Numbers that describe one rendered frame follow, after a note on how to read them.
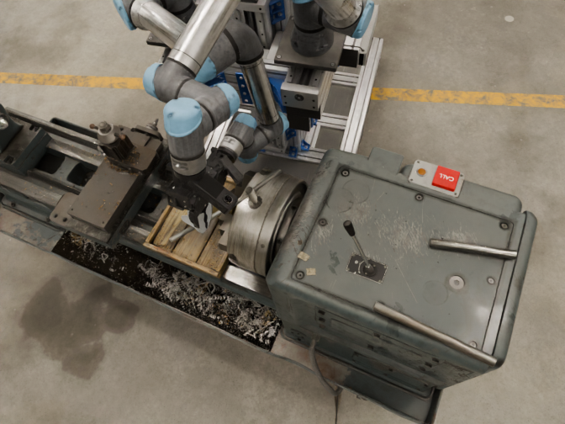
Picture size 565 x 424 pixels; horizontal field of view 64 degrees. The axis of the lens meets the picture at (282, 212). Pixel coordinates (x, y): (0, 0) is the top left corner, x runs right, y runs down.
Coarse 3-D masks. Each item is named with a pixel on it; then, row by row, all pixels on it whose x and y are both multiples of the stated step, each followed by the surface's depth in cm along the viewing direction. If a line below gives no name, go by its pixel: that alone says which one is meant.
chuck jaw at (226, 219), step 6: (222, 216) 137; (228, 216) 137; (222, 222) 138; (228, 222) 136; (222, 228) 135; (228, 228) 135; (222, 234) 137; (222, 240) 133; (222, 246) 133; (234, 258) 132
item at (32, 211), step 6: (6, 198) 212; (12, 198) 208; (6, 204) 211; (12, 204) 209; (18, 204) 210; (24, 204) 208; (18, 210) 209; (24, 210) 208; (30, 210) 208; (36, 210) 207; (42, 210) 203; (30, 216) 209; (36, 216) 207; (42, 216) 206; (48, 216) 205; (48, 222) 205; (60, 228) 205
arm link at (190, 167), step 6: (204, 156) 97; (174, 162) 96; (180, 162) 94; (186, 162) 94; (192, 162) 95; (198, 162) 96; (204, 162) 98; (174, 168) 97; (180, 168) 96; (186, 168) 95; (192, 168) 96; (198, 168) 97; (186, 174) 97; (192, 174) 97
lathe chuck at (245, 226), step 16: (256, 176) 129; (288, 176) 133; (256, 192) 125; (272, 192) 125; (240, 208) 124; (256, 208) 123; (240, 224) 124; (256, 224) 123; (240, 240) 125; (256, 240) 123; (240, 256) 128
